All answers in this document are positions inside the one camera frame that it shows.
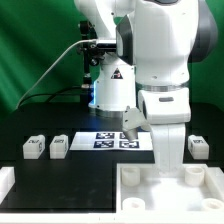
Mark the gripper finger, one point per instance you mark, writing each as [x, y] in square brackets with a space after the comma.
[132, 119]

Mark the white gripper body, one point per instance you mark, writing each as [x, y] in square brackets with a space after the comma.
[168, 143]

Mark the white square table top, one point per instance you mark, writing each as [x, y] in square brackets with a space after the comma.
[195, 187]

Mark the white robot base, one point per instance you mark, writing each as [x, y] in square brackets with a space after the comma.
[114, 89]

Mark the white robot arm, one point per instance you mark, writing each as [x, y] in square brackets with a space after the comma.
[143, 48]

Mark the paper sheet with AprilTags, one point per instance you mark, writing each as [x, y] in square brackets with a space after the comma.
[110, 141]

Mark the black camera on stand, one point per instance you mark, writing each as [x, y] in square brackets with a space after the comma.
[93, 53]

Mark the white obstacle bracket left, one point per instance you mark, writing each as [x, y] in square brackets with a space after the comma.
[7, 180]

